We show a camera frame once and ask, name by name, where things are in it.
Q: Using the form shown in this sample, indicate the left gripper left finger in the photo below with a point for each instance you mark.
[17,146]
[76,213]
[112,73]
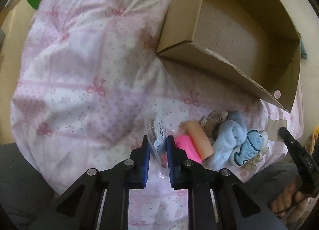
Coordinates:
[99,199]

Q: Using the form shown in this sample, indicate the clear plastic packet white item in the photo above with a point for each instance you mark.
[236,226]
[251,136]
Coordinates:
[156,135]

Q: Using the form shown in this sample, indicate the brown cardboard box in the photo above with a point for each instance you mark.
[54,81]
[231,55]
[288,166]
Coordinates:
[252,43]

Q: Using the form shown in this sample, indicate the peach soft roll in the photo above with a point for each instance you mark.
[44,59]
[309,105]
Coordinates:
[200,140]

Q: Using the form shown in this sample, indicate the bright pink soft roll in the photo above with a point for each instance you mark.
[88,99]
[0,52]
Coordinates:
[185,143]

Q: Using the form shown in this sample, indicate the light blue fish plush towel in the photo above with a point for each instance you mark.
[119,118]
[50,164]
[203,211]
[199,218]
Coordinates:
[235,144]

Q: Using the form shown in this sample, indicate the beige lace scrunchie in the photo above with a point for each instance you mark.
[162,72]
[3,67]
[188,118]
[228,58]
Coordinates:
[210,124]

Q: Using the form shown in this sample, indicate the person's right hand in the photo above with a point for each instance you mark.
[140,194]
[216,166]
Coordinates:
[289,198]

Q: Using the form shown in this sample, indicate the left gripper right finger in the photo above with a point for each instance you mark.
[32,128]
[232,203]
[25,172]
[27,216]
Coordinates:
[216,200]

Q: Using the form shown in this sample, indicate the pink bow-print quilt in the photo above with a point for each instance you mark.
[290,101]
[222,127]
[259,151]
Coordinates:
[90,72]

